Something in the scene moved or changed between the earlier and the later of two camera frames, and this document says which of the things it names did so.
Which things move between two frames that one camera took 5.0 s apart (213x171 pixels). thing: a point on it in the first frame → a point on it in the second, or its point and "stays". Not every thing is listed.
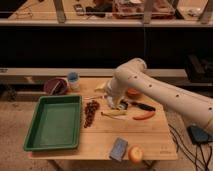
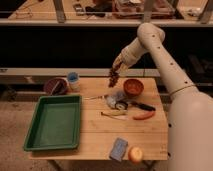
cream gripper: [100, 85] → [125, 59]
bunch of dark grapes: [90, 108] → [114, 73]
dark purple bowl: [56, 86] stays
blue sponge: [118, 149] stays
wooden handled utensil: [95, 97] stays
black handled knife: [143, 106] stays
